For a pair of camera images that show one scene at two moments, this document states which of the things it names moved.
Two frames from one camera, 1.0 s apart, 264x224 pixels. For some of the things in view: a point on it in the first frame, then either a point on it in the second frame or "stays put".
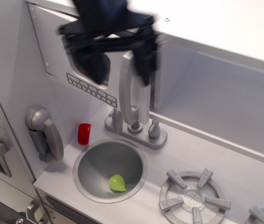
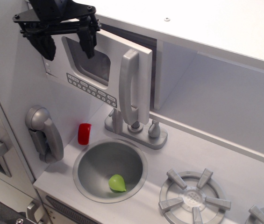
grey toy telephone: x=46 y=139 stays put
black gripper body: x=105 y=24 -> x=52 y=17
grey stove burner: x=193 y=197 stays put
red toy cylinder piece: x=83 y=133 stays put
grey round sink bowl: x=96 y=164 stays put
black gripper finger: x=145 y=60 -> x=87 y=36
